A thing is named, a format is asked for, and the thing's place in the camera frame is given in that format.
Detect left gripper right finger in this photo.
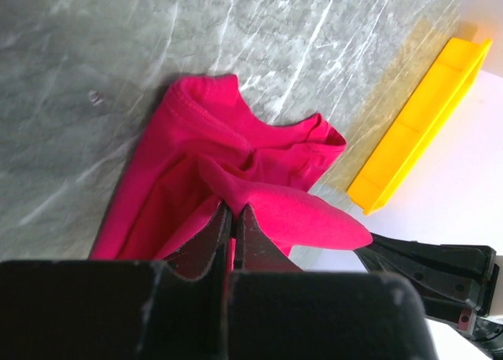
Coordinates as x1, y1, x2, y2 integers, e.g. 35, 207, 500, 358
227, 205, 305, 359

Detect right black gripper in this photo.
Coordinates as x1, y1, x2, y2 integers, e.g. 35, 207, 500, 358
355, 233, 502, 344

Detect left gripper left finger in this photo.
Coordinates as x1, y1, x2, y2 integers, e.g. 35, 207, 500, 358
151, 204, 233, 359

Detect pink t shirt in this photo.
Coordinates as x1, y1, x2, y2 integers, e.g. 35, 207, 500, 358
90, 75, 372, 259

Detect yellow plastic tray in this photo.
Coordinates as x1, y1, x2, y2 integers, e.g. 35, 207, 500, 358
347, 38, 493, 215

